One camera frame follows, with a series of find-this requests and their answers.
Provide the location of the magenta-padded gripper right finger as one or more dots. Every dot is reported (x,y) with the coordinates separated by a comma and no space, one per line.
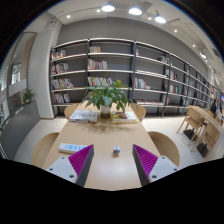
(162,167)

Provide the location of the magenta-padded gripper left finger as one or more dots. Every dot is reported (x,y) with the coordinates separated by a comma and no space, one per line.
(63,168)

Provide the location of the small white charger block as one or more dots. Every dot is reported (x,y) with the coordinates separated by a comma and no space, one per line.
(116,149)

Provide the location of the white power strip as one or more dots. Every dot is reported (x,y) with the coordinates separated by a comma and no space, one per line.
(68,147)

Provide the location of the light wooden chair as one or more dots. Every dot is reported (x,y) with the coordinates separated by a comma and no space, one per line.
(70,110)
(140,111)
(166,146)
(43,148)

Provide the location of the slatted wooden chair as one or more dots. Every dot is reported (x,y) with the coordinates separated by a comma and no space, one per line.
(191,121)
(210,136)

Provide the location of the white-covered book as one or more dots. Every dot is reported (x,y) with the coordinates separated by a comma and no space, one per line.
(83,115)

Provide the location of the yellow-edged book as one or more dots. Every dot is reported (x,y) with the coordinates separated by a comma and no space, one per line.
(123,116)

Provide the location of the small green background plant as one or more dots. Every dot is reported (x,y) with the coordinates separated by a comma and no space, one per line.
(28,96)

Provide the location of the person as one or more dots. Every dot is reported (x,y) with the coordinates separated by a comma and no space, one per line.
(215,106)

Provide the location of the green potted plant, white pot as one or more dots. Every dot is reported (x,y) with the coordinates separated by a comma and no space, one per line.
(105,95)

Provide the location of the grey bookshelf unit with books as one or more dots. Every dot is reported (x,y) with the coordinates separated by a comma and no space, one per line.
(73,63)

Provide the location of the ceiling lights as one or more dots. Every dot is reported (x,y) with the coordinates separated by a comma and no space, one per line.
(135,11)

